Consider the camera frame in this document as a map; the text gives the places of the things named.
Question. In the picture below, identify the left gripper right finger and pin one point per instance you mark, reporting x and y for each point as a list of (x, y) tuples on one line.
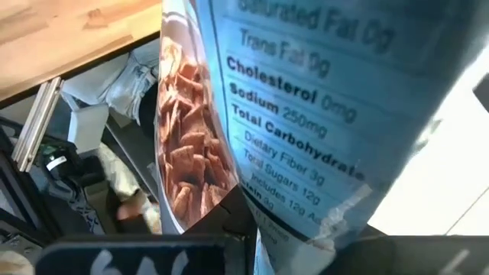
[(363, 256)]

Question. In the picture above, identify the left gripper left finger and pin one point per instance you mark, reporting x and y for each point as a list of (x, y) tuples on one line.
[(237, 221)]

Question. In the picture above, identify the blue cinnamon cereal box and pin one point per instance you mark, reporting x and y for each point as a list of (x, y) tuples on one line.
[(305, 114)]

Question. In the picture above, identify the person's hand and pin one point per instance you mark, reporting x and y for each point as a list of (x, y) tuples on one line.
[(130, 208)]

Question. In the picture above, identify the person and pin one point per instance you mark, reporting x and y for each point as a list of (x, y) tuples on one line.
[(130, 84)]

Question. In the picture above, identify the white box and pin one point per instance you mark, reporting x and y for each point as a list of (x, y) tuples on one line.
[(88, 130)]

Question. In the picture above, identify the black equipment with white band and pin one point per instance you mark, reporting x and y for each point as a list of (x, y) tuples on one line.
[(23, 198)]

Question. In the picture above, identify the silver aluminium extrusion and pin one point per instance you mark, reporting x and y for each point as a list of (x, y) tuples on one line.
[(36, 122)]

